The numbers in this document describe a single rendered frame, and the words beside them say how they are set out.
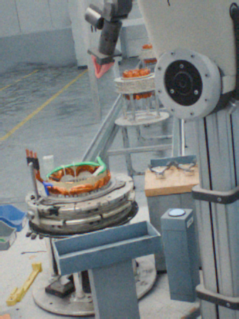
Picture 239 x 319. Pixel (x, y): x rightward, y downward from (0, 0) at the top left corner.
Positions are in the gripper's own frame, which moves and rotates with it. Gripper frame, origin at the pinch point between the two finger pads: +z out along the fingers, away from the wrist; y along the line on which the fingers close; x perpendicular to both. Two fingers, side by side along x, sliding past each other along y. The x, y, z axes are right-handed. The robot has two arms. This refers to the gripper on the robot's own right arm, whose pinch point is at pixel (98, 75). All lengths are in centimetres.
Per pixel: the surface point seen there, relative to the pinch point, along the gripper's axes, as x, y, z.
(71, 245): 43, 46, 14
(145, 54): -194, -314, 159
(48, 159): 10.9, 26.3, 17.7
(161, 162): 25.5, -15.2, 24.0
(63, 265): 49, 55, 10
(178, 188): 44.6, 5.3, 11.4
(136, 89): -81, -147, 92
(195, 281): 66, 16, 25
